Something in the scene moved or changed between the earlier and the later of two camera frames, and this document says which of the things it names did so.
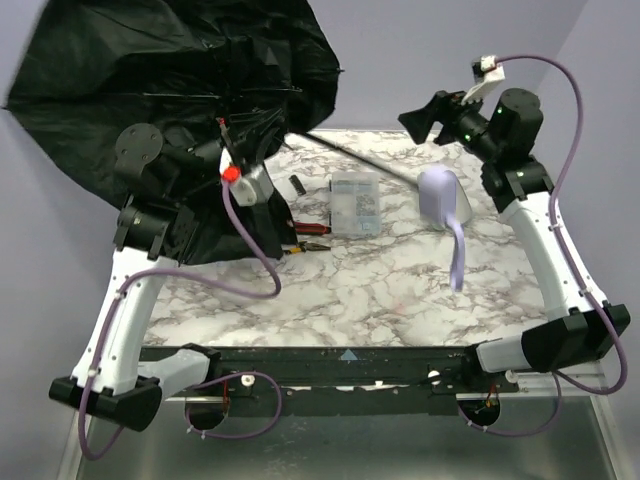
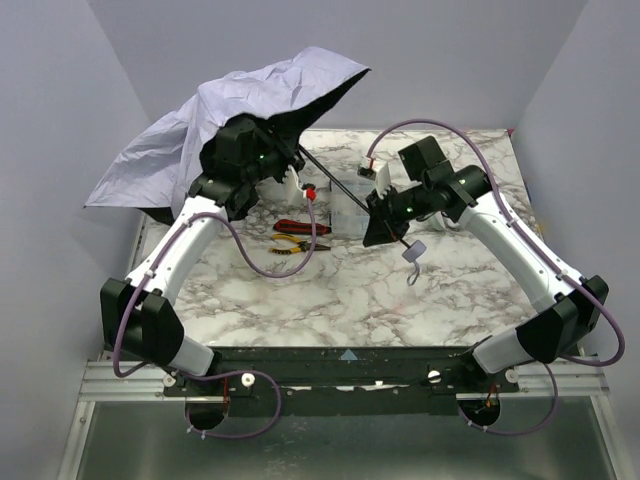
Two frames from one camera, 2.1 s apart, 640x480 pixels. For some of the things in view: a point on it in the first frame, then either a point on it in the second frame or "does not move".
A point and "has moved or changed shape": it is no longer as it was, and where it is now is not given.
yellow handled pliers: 307,247 does not move
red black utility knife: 306,228 does not move
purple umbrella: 198,97 has moved or changed shape
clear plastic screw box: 355,204 does not move
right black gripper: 445,116 → 382,209
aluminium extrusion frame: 541,386 does not move
